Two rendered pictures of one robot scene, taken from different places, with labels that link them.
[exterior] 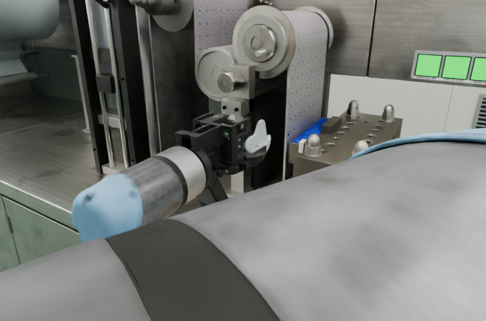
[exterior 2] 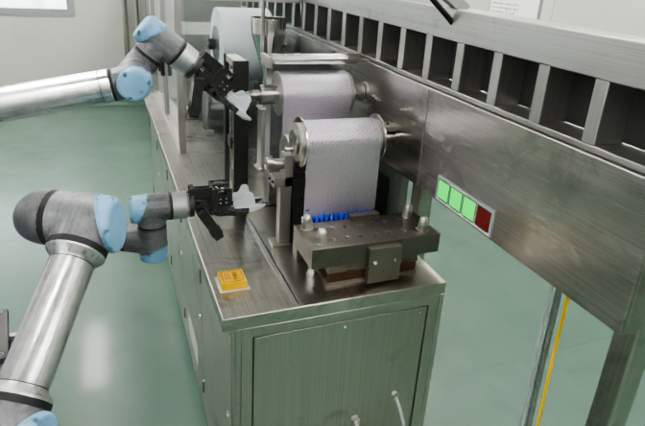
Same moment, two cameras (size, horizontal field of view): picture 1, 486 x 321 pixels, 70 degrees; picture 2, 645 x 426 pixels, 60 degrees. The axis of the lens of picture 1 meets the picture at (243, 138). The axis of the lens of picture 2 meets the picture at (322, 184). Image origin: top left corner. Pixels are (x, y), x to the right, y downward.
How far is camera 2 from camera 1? 1.22 m
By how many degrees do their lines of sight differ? 35
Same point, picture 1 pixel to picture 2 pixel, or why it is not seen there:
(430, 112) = not seen: outside the picture
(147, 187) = (152, 202)
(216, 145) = (207, 197)
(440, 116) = not seen: outside the picture
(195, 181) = (179, 209)
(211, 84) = not seen: hidden behind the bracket
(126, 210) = (138, 207)
